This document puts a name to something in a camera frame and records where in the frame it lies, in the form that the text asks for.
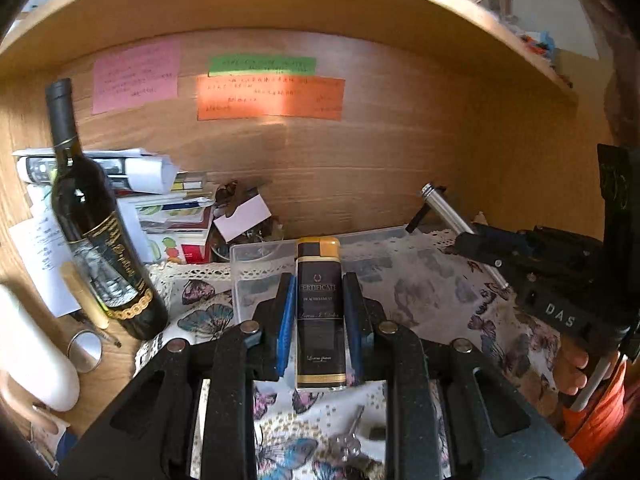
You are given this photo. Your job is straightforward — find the black gold lighter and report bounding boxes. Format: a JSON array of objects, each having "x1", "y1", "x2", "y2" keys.
[{"x1": 295, "y1": 236, "x2": 346, "y2": 391}]

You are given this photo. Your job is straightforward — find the silver metal tube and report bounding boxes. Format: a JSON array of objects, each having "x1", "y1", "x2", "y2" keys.
[{"x1": 421, "y1": 183, "x2": 510, "y2": 290}]

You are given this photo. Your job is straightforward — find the person's right hand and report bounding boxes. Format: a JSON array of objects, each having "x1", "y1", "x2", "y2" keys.
[{"x1": 549, "y1": 343, "x2": 622, "y2": 399}]

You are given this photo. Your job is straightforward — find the clear plastic storage box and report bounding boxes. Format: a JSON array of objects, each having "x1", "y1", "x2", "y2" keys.
[{"x1": 231, "y1": 226, "x2": 450, "y2": 322}]

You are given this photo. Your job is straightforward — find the butterfly print lace cloth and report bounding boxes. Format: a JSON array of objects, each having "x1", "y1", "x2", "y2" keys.
[{"x1": 134, "y1": 231, "x2": 560, "y2": 479}]

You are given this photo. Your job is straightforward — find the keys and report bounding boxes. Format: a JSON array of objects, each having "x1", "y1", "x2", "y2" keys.
[{"x1": 329, "y1": 404, "x2": 384, "y2": 477}]

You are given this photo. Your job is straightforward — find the white card box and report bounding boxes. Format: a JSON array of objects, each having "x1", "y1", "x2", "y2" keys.
[{"x1": 214, "y1": 194, "x2": 271, "y2": 243}]

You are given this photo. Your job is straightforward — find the stack of booklets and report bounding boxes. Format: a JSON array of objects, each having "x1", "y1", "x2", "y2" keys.
[{"x1": 116, "y1": 172, "x2": 215, "y2": 264}]

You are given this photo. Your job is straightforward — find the dark wine bottle elephant label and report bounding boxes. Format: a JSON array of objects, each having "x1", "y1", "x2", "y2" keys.
[{"x1": 46, "y1": 78, "x2": 168, "y2": 341}]

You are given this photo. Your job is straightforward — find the small round mirror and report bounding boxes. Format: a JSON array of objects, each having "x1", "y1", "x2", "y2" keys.
[{"x1": 66, "y1": 330, "x2": 103, "y2": 374}]

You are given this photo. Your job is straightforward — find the green sticky note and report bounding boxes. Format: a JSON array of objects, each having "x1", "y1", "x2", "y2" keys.
[{"x1": 208, "y1": 53, "x2": 317, "y2": 76}]

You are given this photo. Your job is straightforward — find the orange sticky note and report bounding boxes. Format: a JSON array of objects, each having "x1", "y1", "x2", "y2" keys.
[{"x1": 196, "y1": 73, "x2": 346, "y2": 122}]

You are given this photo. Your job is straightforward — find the white rounded device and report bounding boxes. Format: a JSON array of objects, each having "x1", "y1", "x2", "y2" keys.
[{"x1": 1, "y1": 285, "x2": 80, "y2": 412}]

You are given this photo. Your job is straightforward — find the white paper sheet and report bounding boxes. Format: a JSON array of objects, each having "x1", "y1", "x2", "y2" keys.
[{"x1": 9, "y1": 212, "x2": 80, "y2": 318}]

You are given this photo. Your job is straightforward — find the pink sticky note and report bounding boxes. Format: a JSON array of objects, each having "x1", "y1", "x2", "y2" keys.
[{"x1": 92, "y1": 39, "x2": 181, "y2": 115}]

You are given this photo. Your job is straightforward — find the wooden shelf board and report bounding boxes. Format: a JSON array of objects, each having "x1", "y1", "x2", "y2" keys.
[{"x1": 1, "y1": 0, "x2": 573, "y2": 99}]

